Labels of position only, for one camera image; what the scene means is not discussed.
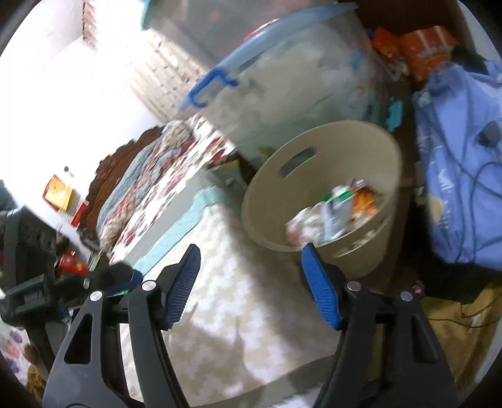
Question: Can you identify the white red wrapper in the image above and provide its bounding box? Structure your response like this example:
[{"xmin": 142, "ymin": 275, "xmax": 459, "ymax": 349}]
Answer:
[{"xmin": 285, "ymin": 203, "xmax": 324, "ymax": 247}]

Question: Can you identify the orange snack bag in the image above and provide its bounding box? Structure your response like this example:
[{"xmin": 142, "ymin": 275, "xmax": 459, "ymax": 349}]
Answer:
[{"xmin": 350, "ymin": 179, "xmax": 379, "ymax": 218}]

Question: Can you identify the crushed green can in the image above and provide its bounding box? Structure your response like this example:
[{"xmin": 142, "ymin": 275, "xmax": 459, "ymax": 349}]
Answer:
[{"xmin": 321, "ymin": 185, "xmax": 354, "ymax": 241}]

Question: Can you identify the beige round trash bin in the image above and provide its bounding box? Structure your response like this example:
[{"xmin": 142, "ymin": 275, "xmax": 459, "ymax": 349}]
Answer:
[{"xmin": 242, "ymin": 121, "xmax": 403, "ymax": 278}]

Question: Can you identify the dark wooden headboard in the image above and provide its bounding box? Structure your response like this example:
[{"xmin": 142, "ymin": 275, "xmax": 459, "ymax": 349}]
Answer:
[{"xmin": 77, "ymin": 127, "xmax": 161, "ymax": 240}]

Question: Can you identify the beige zigzag patterned blanket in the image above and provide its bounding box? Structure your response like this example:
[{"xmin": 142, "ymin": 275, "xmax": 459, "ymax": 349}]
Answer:
[{"xmin": 145, "ymin": 203, "xmax": 339, "ymax": 407}]

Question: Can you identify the floral bed sheet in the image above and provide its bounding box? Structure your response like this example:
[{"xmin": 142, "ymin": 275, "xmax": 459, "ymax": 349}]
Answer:
[{"xmin": 107, "ymin": 115, "xmax": 235, "ymax": 263}]

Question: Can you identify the folded patchwork quilt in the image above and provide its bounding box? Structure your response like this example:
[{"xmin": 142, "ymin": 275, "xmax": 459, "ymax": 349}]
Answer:
[{"xmin": 96, "ymin": 120, "xmax": 194, "ymax": 252}]

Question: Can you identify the patterned window curtain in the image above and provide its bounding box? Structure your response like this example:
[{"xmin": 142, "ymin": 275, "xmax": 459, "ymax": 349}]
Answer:
[{"xmin": 131, "ymin": 30, "xmax": 207, "ymax": 122}]

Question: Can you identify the blue cloth pile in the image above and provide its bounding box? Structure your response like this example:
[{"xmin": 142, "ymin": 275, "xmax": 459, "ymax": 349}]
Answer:
[{"xmin": 413, "ymin": 60, "xmax": 501, "ymax": 270}]

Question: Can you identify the clear storage bin blue lid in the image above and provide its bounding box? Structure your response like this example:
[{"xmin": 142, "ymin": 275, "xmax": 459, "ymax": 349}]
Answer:
[{"xmin": 180, "ymin": 3, "xmax": 388, "ymax": 168}]

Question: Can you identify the yellow wall calendar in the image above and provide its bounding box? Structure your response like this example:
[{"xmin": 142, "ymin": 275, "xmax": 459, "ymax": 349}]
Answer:
[{"xmin": 43, "ymin": 175, "xmax": 73, "ymax": 212}]

